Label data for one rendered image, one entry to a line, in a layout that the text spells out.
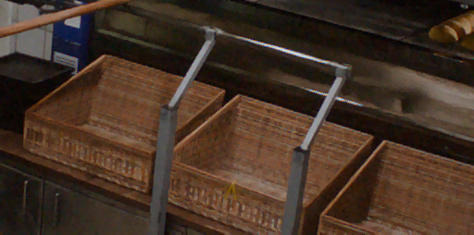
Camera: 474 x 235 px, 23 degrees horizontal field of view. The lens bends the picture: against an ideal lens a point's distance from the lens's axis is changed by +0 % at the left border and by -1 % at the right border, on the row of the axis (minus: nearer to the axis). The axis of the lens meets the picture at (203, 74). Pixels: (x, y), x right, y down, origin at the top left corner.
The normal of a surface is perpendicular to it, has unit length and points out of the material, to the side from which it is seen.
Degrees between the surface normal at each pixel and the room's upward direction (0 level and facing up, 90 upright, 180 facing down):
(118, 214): 91
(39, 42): 90
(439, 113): 70
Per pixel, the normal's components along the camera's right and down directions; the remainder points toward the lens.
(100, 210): -0.53, 0.21
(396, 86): -0.46, -0.14
